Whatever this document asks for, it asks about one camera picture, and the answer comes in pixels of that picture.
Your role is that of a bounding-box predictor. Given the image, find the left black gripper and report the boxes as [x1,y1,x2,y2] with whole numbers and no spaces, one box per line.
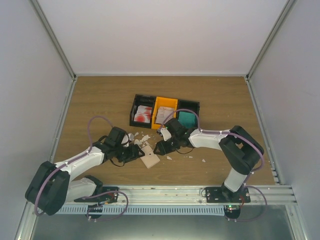
[114,143,145,164]

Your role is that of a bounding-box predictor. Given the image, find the beige card holder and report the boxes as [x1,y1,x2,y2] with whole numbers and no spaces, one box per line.
[140,145,160,169]

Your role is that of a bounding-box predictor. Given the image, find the yellow bin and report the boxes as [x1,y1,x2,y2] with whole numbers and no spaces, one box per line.
[150,96,178,130]

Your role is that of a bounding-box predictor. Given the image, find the black bin with red cards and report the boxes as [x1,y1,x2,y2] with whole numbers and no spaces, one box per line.
[129,94,156,129]

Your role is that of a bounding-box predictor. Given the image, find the black bin with teal cards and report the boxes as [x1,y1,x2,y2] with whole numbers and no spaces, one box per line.
[176,99,200,128]

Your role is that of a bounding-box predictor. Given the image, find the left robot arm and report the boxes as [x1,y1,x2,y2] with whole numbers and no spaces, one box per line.
[24,127,145,216]

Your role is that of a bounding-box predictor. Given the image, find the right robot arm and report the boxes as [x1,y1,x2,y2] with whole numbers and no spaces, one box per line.
[153,118,265,203]

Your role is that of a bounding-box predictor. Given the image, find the red white card stack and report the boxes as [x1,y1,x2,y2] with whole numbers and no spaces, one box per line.
[133,105,152,123]

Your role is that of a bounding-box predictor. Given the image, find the white patterned card stack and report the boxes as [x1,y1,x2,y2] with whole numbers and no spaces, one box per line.
[155,106,174,124]

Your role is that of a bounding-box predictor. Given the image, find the teal card stack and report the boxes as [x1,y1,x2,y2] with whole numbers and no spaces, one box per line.
[178,111,197,128]

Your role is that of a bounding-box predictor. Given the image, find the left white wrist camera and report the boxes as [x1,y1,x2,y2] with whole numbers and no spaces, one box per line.
[121,133,134,147]

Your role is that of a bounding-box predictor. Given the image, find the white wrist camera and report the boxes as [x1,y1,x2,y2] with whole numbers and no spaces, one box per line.
[157,127,172,142]
[121,133,134,147]

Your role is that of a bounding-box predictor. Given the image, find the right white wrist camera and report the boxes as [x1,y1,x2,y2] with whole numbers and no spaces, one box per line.
[157,127,172,142]

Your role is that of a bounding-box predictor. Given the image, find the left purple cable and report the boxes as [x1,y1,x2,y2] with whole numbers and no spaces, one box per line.
[32,115,115,216]

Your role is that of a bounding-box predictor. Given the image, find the purple cable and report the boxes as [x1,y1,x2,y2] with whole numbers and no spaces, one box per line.
[159,108,266,176]
[32,115,115,216]

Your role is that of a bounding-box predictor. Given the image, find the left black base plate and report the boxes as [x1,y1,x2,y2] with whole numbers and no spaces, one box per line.
[74,186,119,204]

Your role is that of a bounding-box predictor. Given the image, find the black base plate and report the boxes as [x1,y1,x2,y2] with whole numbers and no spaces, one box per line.
[74,186,119,204]
[205,186,251,203]

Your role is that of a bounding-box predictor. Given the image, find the grey slotted cable duct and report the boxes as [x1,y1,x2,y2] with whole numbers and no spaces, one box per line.
[57,204,225,216]

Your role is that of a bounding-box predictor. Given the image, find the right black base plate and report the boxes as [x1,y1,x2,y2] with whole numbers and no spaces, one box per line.
[205,186,251,203]

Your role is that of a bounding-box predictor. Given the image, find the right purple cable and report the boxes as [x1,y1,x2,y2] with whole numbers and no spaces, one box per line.
[159,108,266,176]

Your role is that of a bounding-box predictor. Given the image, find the aluminium front rail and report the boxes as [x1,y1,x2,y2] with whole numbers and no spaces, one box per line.
[118,185,297,205]

